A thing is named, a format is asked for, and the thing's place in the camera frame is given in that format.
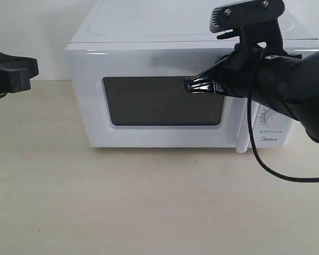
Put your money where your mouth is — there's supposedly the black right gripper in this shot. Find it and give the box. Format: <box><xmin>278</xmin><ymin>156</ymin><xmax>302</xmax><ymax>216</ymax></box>
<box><xmin>184</xmin><ymin>44</ymin><xmax>302</xmax><ymax>98</ymax></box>

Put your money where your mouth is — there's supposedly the white microwave door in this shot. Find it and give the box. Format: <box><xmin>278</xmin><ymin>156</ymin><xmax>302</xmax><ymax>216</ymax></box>
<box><xmin>65</xmin><ymin>44</ymin><xmax>249</xmax><ymax>153</ymax></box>

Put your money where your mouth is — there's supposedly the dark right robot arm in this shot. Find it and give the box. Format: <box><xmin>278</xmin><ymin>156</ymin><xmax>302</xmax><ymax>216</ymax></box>
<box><xmin>184</xmin><ymin>45</ymin><xmax>319</xmax><ymax>143</ymax></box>

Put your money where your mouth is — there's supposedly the white microwave oven body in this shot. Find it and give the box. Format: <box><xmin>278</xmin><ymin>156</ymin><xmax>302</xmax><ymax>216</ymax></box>
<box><xmin>64</xmin><ymin>0</ymin><xmax>319</xmax><ymax>149</ymax></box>

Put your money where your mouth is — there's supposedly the lower white timer knob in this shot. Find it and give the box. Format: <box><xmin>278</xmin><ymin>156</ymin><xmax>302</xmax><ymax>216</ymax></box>
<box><xmin>259</xmin><ymin>108</ymin><xmax>277</xmax><ymax>128</ymax></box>

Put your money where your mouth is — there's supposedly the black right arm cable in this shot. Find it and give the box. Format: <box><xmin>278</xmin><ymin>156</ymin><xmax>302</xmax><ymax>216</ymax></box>
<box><xmin>247</xmin><ymin>47</ymin><xmax>319</xmax><ymax>183</ymax></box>

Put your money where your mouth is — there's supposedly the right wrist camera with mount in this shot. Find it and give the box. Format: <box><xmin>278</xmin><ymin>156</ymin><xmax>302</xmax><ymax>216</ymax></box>
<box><xmin>209</xmin><ymin>1</ymin><xmax>285</xmax><ymax>52</ymax></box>

